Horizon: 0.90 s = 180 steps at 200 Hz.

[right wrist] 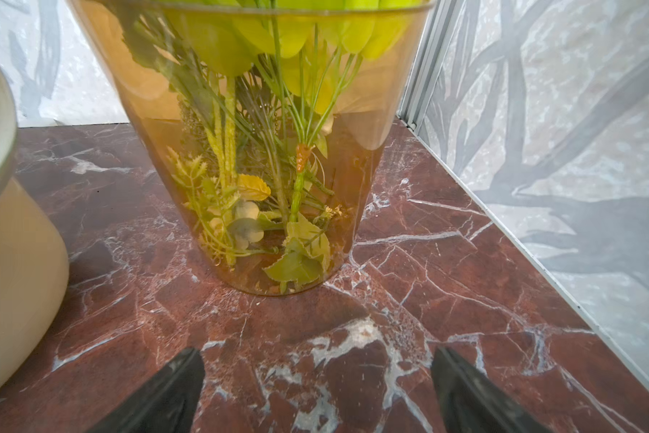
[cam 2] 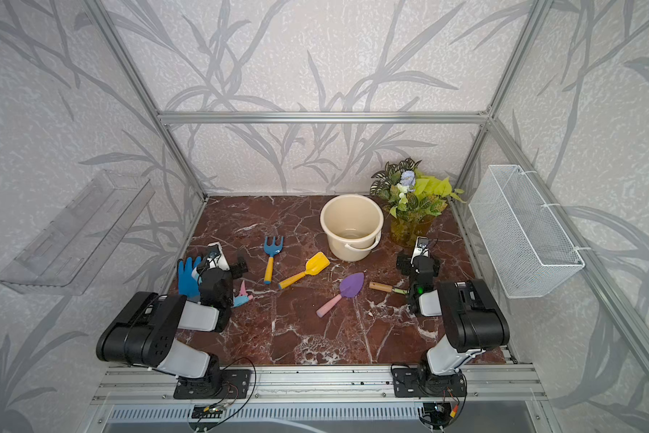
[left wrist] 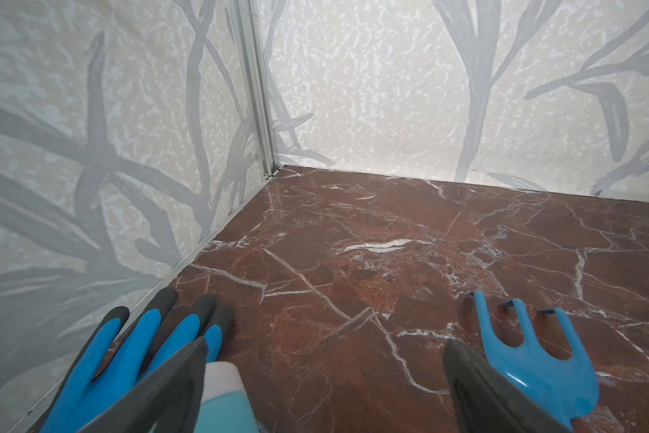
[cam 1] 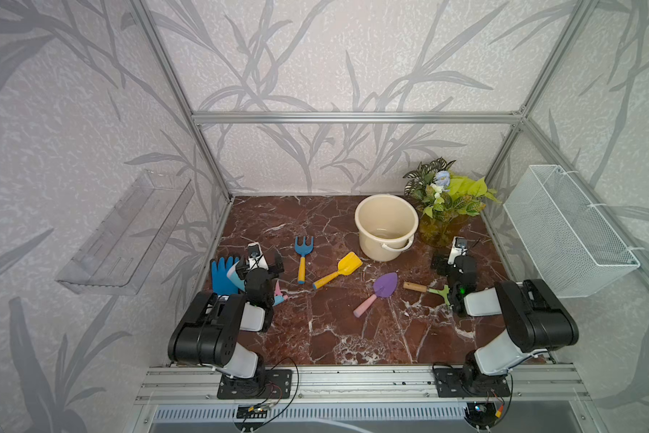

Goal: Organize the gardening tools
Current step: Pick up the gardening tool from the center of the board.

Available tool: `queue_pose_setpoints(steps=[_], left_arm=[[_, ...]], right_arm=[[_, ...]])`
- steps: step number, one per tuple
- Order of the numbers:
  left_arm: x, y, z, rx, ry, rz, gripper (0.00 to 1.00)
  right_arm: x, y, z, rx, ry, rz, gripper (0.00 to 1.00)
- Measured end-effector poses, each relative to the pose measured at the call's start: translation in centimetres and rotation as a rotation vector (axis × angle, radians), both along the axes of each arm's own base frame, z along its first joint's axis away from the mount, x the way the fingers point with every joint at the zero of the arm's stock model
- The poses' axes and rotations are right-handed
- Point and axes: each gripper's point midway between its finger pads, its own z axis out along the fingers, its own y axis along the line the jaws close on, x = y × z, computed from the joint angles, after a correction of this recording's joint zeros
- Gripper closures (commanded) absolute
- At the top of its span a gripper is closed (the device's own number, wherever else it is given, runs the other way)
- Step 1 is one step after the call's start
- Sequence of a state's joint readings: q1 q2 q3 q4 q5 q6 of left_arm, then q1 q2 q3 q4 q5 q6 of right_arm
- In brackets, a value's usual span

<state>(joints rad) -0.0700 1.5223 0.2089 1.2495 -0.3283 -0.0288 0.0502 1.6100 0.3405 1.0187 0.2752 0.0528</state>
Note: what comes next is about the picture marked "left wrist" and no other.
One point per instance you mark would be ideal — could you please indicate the blue rake yellow handle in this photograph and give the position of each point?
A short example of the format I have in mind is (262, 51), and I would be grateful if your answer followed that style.
(565, 389)

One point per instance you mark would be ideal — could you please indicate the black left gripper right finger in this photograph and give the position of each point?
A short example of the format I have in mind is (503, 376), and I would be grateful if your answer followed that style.
(485, 401)

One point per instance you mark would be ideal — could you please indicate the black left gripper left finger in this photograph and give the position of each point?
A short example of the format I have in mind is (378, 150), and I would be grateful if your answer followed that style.
(168, 400)

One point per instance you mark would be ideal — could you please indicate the teal white spray bottle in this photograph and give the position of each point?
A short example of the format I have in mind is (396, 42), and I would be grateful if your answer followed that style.
(225, 405)

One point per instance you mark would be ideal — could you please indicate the blue gardening glove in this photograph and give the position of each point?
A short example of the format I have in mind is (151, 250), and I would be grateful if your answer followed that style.
(89, 389)

